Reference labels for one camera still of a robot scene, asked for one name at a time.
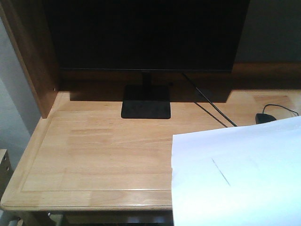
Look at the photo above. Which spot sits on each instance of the white paper sheet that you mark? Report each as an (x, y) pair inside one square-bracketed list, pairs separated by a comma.
[(240, 176)]

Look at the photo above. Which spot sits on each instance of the wooden desk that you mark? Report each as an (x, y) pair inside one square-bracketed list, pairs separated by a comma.
[(84, 160)]

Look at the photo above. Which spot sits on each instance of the black monitor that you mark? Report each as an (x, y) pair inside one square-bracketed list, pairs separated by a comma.
[(146, 36)]

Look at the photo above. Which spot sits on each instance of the black computer mouse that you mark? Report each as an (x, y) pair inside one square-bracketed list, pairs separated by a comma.
[(261, 118)]

